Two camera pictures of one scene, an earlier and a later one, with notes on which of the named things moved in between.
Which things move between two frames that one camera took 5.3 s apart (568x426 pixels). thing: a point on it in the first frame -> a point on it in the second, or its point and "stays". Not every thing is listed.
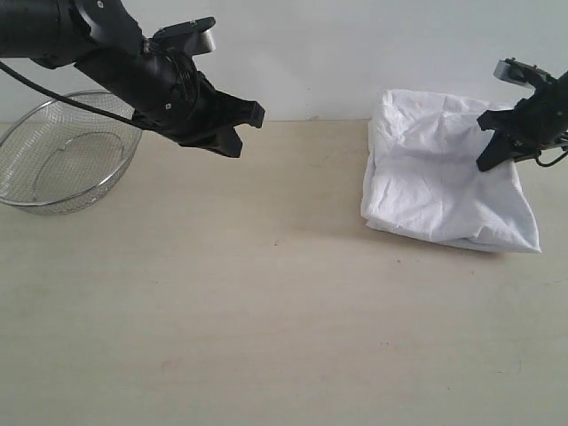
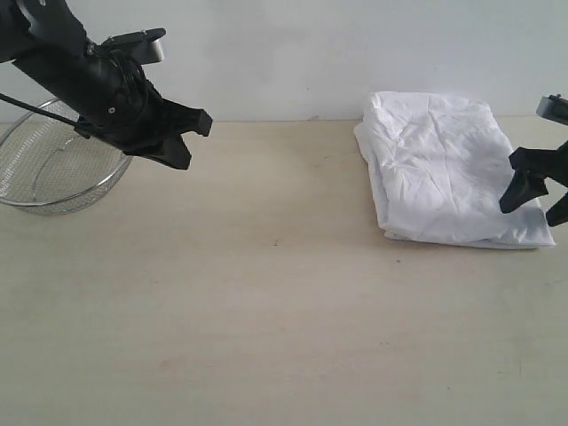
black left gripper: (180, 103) -> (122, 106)
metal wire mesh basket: (58, 156) stays
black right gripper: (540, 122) -> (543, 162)
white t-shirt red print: (423, 179) stays
